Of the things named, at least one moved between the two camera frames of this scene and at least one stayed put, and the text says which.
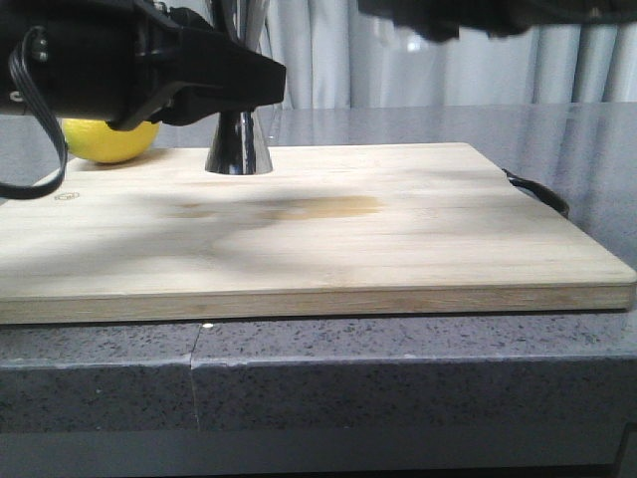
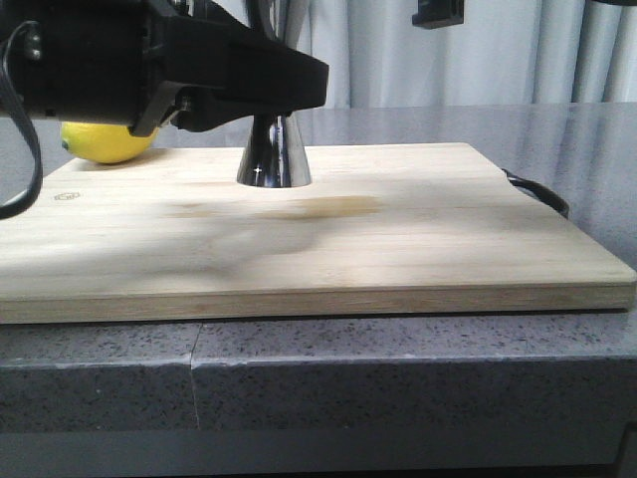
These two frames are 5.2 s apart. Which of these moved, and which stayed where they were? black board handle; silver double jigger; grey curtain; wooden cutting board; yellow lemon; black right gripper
Moved: silver double jigger; black right gripper
Stayed: black board handle; yellow lemon; grey curtain; wooden cutting board
